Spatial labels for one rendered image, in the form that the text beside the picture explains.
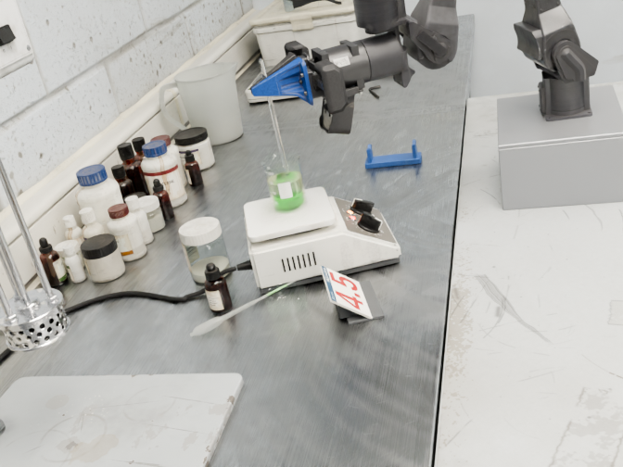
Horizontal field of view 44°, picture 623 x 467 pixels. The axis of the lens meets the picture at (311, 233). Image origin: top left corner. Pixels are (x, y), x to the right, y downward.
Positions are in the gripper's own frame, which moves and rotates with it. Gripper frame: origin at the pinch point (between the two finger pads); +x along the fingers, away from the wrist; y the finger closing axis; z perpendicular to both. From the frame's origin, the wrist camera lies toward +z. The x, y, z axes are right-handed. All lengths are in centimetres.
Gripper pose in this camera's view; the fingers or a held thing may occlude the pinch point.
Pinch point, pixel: (276, 84)
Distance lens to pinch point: 102.5
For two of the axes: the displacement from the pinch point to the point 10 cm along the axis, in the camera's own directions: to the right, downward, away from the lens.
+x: -9.4, 3.0, -1.7
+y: -2.8, -3.8, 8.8
